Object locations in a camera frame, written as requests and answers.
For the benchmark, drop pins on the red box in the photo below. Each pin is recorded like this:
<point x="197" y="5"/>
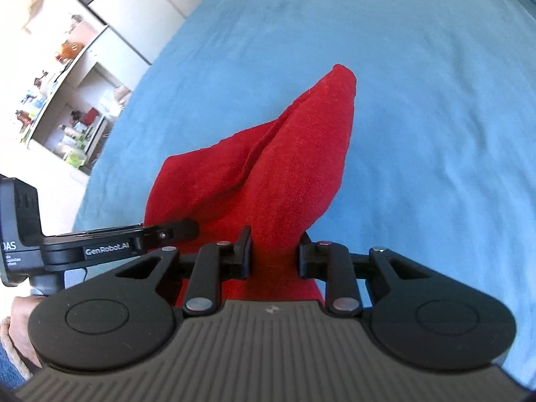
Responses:
<point x="90" y="117"/>

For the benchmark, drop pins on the white shelf unit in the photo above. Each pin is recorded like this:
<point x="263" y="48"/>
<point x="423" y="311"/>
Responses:
<point x="75" y="88"/>

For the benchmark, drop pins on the green packet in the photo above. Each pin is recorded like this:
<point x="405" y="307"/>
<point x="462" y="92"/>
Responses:
<point x="75" y="158"/>

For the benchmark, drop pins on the brown teddy bear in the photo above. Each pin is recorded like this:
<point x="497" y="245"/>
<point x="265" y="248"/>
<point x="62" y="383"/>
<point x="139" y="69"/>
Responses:
<point x="69" y="50"/>

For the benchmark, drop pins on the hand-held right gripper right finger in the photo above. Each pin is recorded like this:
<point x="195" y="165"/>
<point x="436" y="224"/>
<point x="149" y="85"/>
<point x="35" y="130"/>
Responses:
<point x="303" y="255"/>

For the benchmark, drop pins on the beige tote bag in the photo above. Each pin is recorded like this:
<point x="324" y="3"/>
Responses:
<point x="32" y="4"/>

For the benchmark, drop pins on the person's left hand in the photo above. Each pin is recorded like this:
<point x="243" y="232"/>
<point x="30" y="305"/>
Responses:
<point x="21" y="326"/>

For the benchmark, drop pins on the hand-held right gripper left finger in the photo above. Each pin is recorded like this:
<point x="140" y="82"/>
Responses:
<point x="246" y="255"/>

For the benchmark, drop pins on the red knit sweater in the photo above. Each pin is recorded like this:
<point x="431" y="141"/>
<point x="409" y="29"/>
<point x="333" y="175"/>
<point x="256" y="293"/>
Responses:
<point x="293" y="155"/>

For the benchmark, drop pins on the person's left forearm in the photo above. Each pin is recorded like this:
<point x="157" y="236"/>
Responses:
<point x="10" y="360"/>

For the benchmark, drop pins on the bed with blue sheet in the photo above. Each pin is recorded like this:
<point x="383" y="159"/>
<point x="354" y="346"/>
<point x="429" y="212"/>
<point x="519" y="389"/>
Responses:
<point x="418" y="134"/>

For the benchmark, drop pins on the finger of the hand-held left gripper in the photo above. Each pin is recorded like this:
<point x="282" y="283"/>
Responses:
<point x="176" y="232"/>

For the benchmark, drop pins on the white and grey wardrobe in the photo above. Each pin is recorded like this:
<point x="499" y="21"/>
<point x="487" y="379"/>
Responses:
<point x="134" y="8"/>

